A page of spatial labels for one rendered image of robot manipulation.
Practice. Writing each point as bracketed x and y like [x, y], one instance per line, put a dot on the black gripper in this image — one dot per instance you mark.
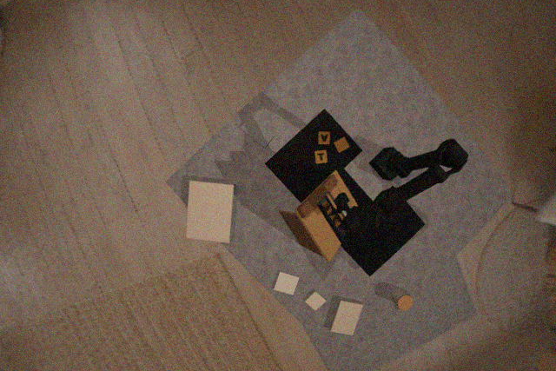
[342, 204]

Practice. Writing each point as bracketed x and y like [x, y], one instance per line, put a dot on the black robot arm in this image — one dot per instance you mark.
[449, 154]

